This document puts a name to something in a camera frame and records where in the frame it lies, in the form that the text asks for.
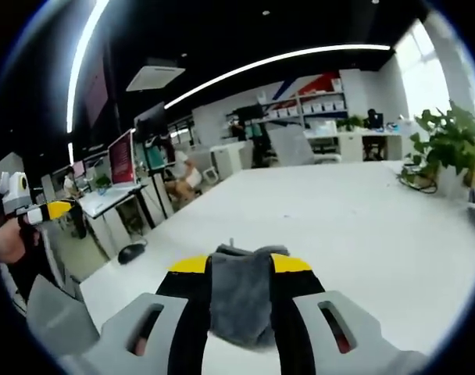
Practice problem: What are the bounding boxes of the white tilted board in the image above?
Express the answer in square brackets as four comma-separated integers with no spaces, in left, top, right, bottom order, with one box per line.
[267,124,316,168]

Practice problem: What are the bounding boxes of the small green plant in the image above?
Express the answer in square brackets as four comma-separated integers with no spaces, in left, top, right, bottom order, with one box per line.
[336,114,366,133]

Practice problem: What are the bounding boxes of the grey chair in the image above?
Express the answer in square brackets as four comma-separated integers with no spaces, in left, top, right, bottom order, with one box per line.
[25,273,102,357]

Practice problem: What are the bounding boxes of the white cabinet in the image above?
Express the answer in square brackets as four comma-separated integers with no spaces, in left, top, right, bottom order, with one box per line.
[209,141,255,181]

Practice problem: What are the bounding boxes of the large potted green plant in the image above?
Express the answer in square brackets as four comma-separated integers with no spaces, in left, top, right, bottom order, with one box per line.
[396,99,475,195]

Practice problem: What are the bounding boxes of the ceiling air conditioner unit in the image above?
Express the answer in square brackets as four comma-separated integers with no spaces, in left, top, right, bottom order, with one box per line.
[125,65,187,93]

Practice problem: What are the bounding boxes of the grey towel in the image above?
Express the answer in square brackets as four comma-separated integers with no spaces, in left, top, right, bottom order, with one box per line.
[207,237,291,349]

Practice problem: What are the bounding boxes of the monitor with red screen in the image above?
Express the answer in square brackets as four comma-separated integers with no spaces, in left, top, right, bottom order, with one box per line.
[107,129,137,186]

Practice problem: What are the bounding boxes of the white storage shelf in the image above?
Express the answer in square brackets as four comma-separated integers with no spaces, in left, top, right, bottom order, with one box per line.
[259,77,348,130]

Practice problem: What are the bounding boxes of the white office desk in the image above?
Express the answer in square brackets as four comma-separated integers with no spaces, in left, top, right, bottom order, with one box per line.
[78,182,149,259]

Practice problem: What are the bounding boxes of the long ceiling light strip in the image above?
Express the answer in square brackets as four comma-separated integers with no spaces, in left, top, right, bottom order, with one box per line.
[164,44,391,111]
[66,0,110,134]

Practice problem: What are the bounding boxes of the person's left hand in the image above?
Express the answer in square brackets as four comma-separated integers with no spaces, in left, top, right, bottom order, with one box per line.
[0,219,40,266]

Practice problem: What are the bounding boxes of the black object on floor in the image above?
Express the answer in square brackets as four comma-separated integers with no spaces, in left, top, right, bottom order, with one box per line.
[116,242,145,265]

